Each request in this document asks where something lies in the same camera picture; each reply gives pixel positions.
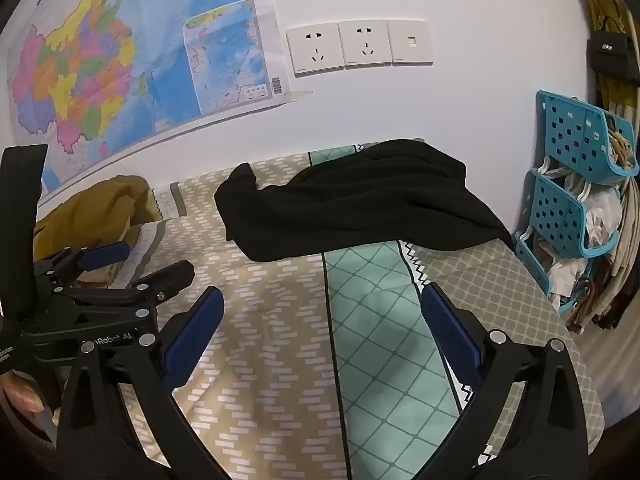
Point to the clear tape strip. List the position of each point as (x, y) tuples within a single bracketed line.
[(297, 95)]

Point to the mustard garment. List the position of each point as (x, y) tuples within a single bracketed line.
[(95, 210)]

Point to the colourful wall map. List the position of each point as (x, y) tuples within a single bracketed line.
[(125, 60)]

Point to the person's left hand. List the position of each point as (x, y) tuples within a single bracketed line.
[(20, 395)]

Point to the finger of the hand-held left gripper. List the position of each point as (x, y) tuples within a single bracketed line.
[(165, 275), (107, 255)]

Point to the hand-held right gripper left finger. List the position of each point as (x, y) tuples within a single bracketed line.
[(192, 335)]

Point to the olive hanging clothes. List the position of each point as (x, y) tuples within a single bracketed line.
[(600, 0)]

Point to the white wall socket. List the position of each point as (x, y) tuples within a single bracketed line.
[(315, 47), (365, 42)]

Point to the black coat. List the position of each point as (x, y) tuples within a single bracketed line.
[(360, 200)]

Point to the white plastic bag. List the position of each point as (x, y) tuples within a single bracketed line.
[(602, 215)]

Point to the blue plastic storage rack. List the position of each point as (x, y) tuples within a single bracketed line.
[(560, 210)]

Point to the black handbag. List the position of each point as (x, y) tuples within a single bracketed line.
[(607, 55)]

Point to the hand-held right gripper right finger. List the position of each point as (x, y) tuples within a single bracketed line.
[(452, 335)]

